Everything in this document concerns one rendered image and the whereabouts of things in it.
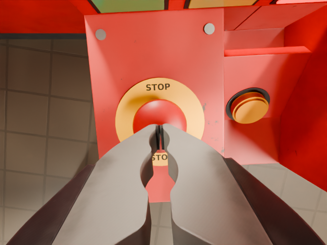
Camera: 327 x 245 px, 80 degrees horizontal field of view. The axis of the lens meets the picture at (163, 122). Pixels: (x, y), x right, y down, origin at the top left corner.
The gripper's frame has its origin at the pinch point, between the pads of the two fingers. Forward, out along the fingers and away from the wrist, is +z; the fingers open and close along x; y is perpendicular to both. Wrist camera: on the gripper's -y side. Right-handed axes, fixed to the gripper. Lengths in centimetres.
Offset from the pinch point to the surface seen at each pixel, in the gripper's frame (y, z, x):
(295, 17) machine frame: -3, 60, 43
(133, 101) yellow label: -0.2, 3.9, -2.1
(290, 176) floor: 69, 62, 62
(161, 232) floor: 95, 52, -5
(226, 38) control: -3.4, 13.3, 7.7
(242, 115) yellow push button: 4.1, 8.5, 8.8
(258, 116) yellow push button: 4.4, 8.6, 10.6
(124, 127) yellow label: 1.7, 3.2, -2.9
